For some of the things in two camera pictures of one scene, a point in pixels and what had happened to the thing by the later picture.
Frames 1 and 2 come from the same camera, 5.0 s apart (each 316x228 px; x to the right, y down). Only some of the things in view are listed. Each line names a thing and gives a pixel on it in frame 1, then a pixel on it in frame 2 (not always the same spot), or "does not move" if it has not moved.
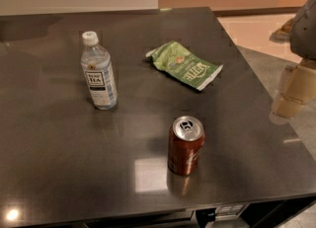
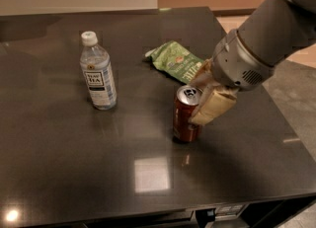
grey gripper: x=304 y=33 to x=237 y=63
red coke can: x=186 y=142 to x=186 y=105
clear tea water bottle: x=96 y=61 does not move
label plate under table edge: x=228 y=210 does not move
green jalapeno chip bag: x=175 y=59 does not move
